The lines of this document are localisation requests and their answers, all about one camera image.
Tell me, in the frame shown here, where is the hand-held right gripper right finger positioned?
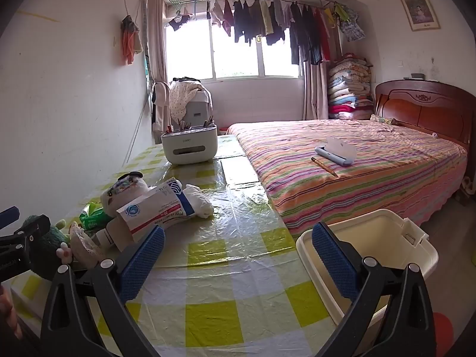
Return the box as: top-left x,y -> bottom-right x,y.
311,221 -> 436,357

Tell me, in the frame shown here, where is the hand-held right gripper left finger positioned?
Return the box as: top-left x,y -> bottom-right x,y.
40,226 -> 166,357

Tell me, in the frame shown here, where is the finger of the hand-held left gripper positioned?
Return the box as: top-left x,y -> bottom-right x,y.
0,214 -> 51,253
0,206 -> 20,228

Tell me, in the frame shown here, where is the green plush toy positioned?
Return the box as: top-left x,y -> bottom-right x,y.
20,214 -> 73,281

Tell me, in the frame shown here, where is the white plastic bin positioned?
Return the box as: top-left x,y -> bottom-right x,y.
296,209 -> 439,330

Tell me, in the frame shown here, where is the paper cake liner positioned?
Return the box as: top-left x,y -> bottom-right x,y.
69,221 -> 107,270

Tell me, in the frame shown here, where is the white and red medicine box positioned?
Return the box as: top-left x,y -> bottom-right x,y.
116,178 -> 196,252

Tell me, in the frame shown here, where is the green snack packet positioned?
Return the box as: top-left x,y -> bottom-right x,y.
79,201 -> 112,230

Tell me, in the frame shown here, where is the white printed round packet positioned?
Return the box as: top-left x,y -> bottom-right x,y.
102,171 -> 149,217

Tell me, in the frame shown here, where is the white tissue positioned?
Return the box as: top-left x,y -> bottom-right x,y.
184,184 -> 215,219

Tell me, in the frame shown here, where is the person's left hand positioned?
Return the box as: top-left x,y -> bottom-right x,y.
0,293 -> 18,340

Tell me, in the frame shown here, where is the bed with striped sheet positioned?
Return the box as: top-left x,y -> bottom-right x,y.
227,119 -> 468,227

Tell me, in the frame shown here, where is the green checked tablecloth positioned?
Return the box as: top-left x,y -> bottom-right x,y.
11,134 -> 337,357

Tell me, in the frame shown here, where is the yellow pencil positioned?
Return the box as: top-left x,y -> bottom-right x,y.
311,157 -> 339,178

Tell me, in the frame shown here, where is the blue pencil case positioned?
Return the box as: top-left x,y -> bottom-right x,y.
315,136 -> 358,167

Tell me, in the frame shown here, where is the white desktop organizer box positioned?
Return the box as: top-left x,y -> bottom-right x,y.
161,116 -> 218,165

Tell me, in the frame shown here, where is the red stool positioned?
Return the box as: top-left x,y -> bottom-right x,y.
432,312 -> 455,357

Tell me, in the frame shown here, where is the pair of beige slippers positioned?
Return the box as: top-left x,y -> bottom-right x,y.
460,176 -> 476,203

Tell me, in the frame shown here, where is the white appliance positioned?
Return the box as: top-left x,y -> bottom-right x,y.
185,91 -> 213,125

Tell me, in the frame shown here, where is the white hanging garment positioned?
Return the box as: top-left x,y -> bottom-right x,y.
151,81 -> 172,132

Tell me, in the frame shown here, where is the dotted cloth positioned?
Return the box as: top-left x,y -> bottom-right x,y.
169,79 -> 209,121

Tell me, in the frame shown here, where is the beige curtain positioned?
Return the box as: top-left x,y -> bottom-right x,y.
147,0 -> 169,82
303,59 -> 330,120

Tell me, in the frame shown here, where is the stack of folded quilts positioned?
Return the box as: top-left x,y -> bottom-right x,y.
327,53 -> 374,120

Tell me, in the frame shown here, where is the wooden bed headboard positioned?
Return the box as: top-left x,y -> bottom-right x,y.
374,79 -> 476,153

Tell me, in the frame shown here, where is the orange and grey hanging cloth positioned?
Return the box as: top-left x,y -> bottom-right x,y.
120,15 -> 144,65

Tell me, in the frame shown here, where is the window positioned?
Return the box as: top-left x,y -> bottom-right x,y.
165,7 -> 302,80

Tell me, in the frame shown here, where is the dark garment on hanger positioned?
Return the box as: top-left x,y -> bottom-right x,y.
164,13 -> 195,32

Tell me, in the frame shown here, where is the row of hanging clothes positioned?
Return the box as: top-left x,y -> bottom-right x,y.
206,0 -> 359,65

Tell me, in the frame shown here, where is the white corrugated hose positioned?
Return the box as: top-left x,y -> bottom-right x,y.
136,0 -> 149,58

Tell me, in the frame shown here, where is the framed wall picture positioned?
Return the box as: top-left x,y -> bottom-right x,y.
398,0 -> 441,31

